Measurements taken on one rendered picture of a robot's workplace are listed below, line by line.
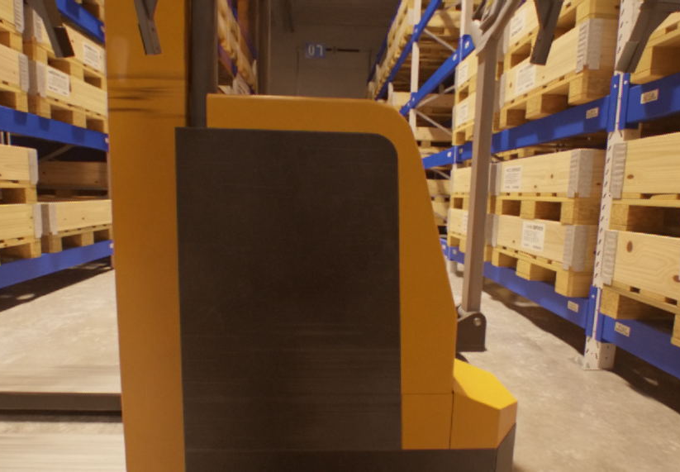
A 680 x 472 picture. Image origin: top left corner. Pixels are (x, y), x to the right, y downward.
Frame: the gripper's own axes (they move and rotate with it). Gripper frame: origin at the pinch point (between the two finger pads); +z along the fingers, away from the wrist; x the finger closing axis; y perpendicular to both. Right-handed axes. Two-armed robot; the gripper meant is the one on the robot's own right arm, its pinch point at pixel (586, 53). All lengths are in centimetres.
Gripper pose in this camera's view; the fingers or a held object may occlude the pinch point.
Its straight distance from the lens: 69.4
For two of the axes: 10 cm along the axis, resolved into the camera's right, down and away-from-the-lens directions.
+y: -0.2, 5.2, -8.6
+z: -0.6, 8.5, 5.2
